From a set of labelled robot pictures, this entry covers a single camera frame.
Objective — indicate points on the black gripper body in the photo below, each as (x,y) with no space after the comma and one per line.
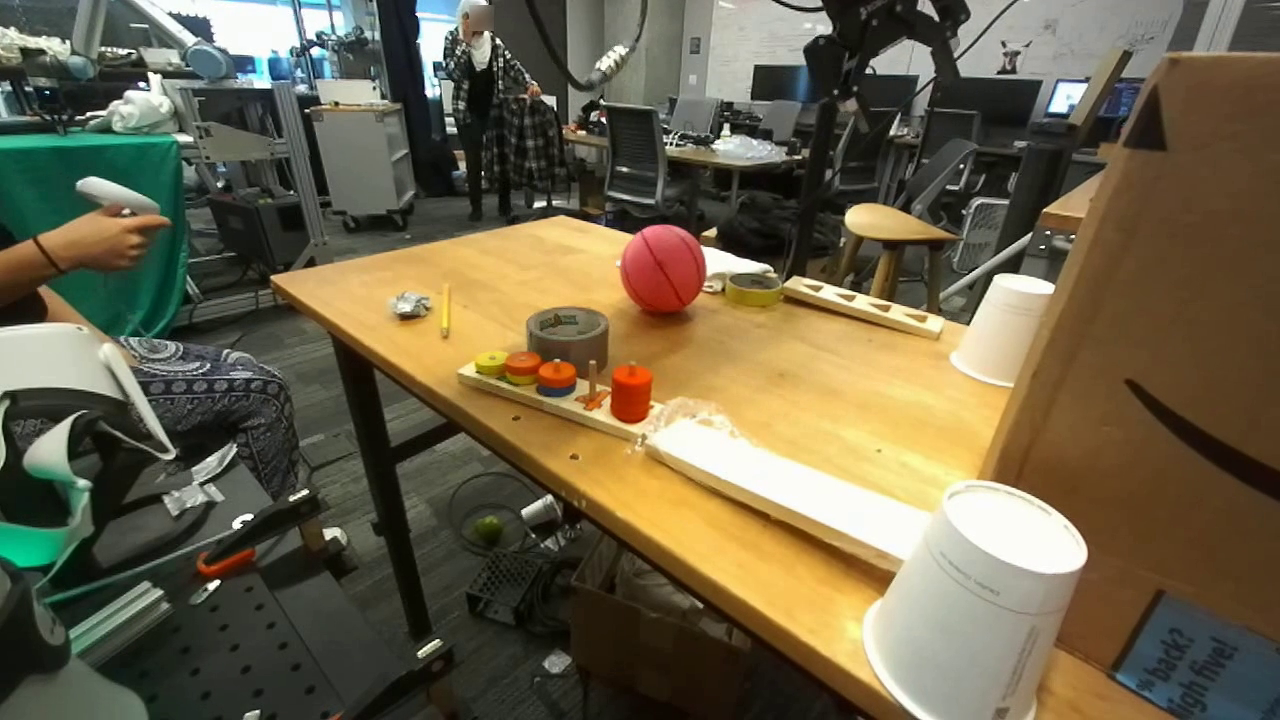
(881,22)

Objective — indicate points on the pink mini basketball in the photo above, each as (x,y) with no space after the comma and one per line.
(660,269)

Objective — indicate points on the white VR controller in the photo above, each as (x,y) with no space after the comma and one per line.
(113,199)

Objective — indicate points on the operator forearm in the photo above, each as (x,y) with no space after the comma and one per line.
(24,264)

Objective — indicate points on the green ball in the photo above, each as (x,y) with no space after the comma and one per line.
(491,531)

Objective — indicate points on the operator hand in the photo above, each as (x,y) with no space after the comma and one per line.
(107,241)

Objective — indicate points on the black vertical pole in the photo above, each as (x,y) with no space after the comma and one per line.
(823,160)

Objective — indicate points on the round wooden stool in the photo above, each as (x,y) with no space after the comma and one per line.
(895,224)

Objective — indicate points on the open laptop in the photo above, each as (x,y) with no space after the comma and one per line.
(1074,99)

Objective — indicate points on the white folded paper sheet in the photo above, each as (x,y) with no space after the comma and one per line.
(739,264)

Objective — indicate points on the long wooden peg board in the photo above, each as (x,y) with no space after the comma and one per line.
(866,307)

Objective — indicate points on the yellow-green clear bowl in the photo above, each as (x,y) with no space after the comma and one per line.
(753,292)

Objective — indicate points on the white paper cup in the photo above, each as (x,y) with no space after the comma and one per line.
(1005,333)
(975,602)

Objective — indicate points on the standing person plaid clothes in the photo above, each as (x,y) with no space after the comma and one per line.
(496,107)

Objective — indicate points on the large brown cardboard box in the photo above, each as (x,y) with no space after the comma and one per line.
(1172,307)

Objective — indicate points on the white plastic-wrapped wooden plank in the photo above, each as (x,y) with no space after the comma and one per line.
(784,486)

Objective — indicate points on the yellow pencil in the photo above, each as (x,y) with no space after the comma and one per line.
(445,315)

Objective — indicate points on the white rolling cart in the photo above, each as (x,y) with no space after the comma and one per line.
(362,160)

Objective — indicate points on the seated person patterned trousers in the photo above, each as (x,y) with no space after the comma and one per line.
(227,403)

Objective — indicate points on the green cloth covered table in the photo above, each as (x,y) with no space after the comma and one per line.
(144,284)

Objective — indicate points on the white green plastic device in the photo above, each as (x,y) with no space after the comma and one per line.
(65,364)

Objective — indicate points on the black perforated metal plate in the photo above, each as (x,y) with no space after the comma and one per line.
(241,655)

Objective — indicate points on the aluminium extrusion bar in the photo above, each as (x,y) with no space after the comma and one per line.
(122,621)

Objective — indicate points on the grey duct tape roll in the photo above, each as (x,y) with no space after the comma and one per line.
(568,343)

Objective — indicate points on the black metal table frame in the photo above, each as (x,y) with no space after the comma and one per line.
(387,504)

